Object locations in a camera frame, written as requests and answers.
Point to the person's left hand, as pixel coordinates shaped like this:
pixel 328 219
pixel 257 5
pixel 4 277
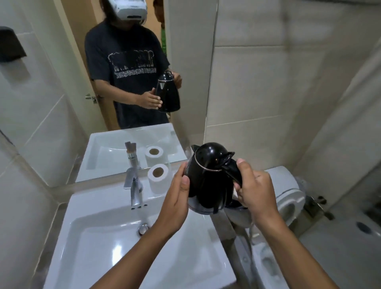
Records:
pixel 174 205

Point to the person's right hand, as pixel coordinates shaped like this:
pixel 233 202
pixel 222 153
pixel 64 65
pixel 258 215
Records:
pixel 260 196

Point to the person's right thumb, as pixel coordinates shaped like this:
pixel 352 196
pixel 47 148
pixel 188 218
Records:
pixel 243 168

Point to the person's left thumb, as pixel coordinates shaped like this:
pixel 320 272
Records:
pixel 185 187

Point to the black electric kettle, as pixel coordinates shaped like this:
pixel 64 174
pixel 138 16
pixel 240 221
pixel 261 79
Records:
pixel 208 181

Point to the person's right forearm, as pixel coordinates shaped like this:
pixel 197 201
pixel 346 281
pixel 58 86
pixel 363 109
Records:
pixel 293 256

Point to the person's left forearm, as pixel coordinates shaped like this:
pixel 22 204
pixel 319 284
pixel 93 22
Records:
pixel 134 259

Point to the white toilet paper roll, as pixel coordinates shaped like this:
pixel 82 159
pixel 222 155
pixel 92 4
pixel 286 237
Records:
pixel 159 178

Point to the chrome faucet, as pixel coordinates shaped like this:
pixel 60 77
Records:
pixel 134 184

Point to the chrome sink drain stopper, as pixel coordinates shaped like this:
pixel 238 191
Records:
pixel 143 229

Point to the chrome toilet water valve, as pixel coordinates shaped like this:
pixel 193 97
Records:
pixel 317 205

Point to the white ceramic sink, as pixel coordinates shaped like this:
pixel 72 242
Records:
pixel 98 244

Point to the round floor drain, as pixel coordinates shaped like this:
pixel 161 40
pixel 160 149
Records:
pixel 363 227

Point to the wall mirror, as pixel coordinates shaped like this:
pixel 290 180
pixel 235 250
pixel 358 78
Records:
pixel 89 74

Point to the black wall dispenser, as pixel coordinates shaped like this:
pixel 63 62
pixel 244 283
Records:
pixel 10 44

